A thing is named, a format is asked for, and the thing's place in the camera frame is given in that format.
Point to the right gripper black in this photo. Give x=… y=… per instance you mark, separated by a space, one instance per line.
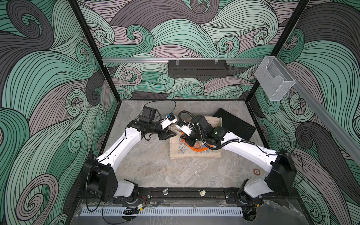
x=187 y=138

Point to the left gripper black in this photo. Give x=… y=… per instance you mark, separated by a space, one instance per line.
x=163 y=136

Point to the beige canvas bag orange handles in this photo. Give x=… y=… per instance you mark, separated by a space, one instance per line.
x=179 y=149

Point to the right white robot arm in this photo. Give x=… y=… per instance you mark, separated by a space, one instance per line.
x=274 y=171

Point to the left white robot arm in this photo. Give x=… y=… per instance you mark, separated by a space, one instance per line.
x=100 y=177

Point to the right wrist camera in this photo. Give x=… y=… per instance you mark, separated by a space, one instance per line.
x=184 y=127

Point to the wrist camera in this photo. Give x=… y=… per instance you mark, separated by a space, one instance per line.
x=184 y=127
x=169 y=120

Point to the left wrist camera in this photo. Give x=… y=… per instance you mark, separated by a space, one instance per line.
x=169 y=120

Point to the cream knob on rail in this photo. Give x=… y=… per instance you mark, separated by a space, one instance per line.
x=202 y=193

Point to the silver knob on rail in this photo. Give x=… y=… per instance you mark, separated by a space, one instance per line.
x=165 y=191

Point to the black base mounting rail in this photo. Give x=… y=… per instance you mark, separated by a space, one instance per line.
x=227 y=195

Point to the black wall shelf rack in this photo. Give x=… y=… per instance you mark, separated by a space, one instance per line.
x=199 y=69

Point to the clear acrylic wall holder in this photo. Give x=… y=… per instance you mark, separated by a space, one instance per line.
x=274 y=77

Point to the white slotted cable duct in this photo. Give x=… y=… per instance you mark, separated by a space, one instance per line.
x=169 y=211

